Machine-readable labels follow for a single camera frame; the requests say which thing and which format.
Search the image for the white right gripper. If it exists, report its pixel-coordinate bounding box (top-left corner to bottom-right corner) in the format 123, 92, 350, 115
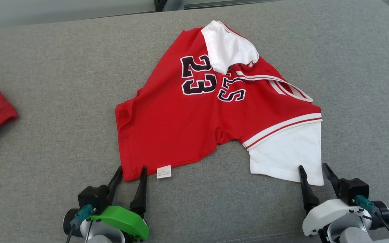
298, 163, 364, 237

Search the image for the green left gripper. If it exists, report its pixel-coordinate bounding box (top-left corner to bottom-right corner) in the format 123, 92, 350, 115
91, 165, 150, 242

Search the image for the red white jersey shirt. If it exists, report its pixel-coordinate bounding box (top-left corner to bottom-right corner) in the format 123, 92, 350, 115
115, 20, 325, 187

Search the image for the grey fabric sofa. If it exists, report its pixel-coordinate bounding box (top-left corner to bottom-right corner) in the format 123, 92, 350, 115
0, 0, 389, 243

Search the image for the right cable with teal connector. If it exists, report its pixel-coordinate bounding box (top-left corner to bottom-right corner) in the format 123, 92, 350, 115
354, 195, 389, 243

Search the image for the cable with teal connector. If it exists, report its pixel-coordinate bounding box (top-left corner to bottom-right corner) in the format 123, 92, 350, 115
354, 195, 389, 243
66, 204, 95, 243

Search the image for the left cable with teal connector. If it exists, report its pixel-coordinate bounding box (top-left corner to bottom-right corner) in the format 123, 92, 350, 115
66, 204, 95, 243

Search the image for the grey metal partition post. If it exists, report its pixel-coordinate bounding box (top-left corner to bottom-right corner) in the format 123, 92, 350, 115
153, 0, 185, 12

